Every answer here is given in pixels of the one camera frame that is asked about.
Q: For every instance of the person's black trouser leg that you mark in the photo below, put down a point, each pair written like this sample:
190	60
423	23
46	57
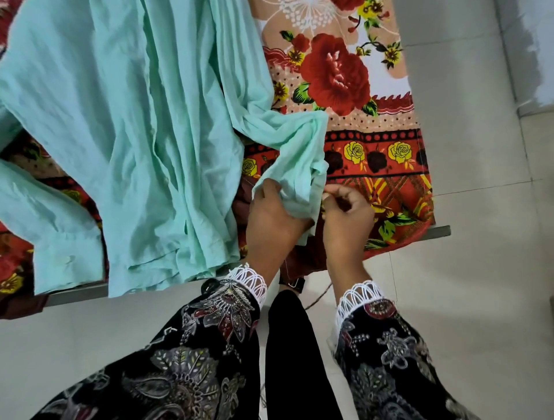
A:
298	367

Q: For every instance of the red floral bedsheet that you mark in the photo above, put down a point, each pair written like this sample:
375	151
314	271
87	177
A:
346	86

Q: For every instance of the mint green garment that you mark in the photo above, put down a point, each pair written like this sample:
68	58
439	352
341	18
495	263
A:
130	130

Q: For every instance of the person's right thumb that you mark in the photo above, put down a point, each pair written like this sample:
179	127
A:
330	204

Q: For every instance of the person's left hand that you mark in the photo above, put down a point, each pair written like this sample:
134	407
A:
270	227

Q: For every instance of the grey metal table frame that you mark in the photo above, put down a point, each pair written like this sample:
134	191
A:
78	294

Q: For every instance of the thin brown thread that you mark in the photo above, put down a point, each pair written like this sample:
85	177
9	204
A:
319	296

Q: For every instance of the person's right forearm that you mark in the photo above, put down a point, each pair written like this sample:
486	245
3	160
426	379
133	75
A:
381	355

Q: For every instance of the person's left forearm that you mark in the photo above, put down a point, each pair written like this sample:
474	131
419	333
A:
194	355

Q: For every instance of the person's right hand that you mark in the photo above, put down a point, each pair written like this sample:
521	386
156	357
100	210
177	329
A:
346	233

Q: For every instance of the person's left fingers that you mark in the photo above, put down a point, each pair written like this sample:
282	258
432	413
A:
271	189

